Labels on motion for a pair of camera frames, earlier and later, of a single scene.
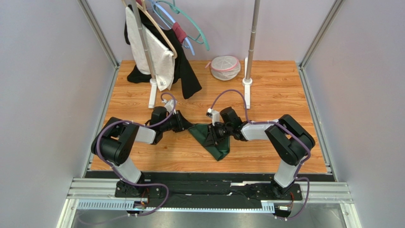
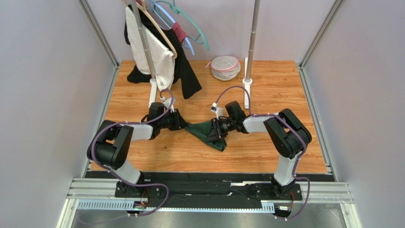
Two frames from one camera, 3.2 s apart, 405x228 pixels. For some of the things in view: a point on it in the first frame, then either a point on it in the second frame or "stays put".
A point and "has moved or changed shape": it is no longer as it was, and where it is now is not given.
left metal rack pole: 143,38 stays put
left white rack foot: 153,83 stays put
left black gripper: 182,124 stays put
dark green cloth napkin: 200,131 has moved or changed shape
